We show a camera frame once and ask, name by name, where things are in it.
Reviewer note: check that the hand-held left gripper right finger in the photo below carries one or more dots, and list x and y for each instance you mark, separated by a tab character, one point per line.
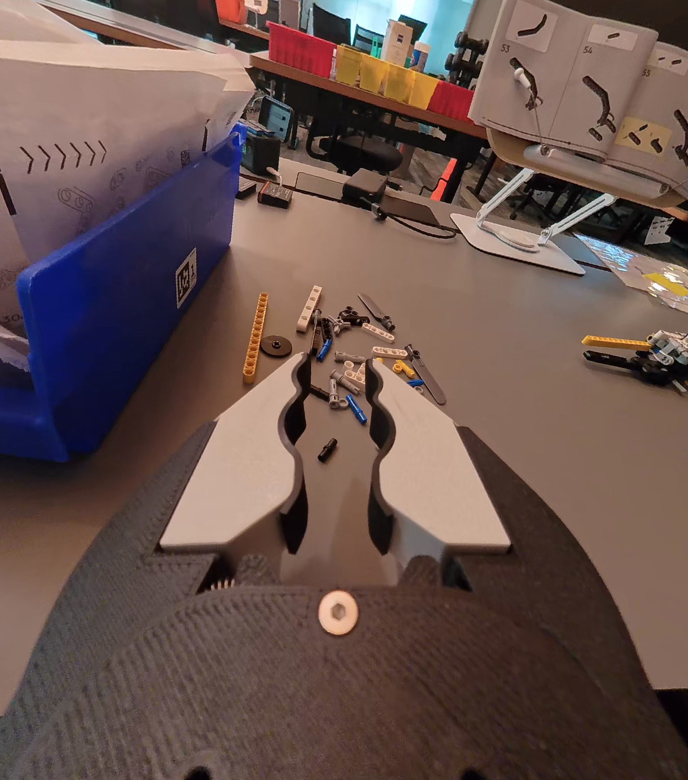
436	481

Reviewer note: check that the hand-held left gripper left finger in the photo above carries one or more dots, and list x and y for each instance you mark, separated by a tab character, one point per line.
246	462

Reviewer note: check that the short black lego pin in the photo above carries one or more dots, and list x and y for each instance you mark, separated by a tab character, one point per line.
328	449

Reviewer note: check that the small lego pieces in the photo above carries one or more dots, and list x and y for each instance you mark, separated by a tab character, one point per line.
310	307

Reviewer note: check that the partly built lego assembly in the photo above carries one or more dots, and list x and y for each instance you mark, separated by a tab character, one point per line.
667	358

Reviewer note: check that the black round lego disc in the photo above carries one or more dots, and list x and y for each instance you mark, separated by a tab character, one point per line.
275	345

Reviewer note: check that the long yellow lego beam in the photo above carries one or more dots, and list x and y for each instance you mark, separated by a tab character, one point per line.
255	337

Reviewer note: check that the lego instruction booklet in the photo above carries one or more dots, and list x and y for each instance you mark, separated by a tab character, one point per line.
564	91

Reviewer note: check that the blue plastic bin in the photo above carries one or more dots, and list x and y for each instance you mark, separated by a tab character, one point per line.
125	304

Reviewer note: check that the small black device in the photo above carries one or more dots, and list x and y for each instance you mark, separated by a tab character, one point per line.
274	196

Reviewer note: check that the clear-sleeved paper sheet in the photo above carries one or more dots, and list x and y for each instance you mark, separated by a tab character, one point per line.
636	267

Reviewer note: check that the black power adapter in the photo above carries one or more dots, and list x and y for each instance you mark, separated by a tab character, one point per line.
366	184

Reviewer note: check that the yellow sticky note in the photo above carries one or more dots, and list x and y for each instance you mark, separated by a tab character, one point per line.
671	284

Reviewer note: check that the dark green power station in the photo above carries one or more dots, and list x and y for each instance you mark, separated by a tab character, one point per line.
259	151

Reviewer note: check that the black office chair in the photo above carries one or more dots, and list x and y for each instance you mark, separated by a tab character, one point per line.
362	155

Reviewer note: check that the blue-edged black device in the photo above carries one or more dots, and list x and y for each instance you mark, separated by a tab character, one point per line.
275	118

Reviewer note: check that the small red bin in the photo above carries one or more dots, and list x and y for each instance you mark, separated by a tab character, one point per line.
453	100

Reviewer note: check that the yellow bin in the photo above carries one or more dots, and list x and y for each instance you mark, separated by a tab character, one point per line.
373	73
348	65
399	83
423	91

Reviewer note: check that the large red bin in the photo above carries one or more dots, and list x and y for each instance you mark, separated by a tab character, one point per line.
301	49

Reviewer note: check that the white wipes canister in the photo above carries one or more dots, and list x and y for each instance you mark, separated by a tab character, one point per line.
420	58

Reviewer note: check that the black dumbbell rack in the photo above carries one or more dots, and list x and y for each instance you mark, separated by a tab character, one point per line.
466	54

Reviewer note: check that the white carton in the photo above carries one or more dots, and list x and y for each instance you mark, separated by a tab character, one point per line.
396	42

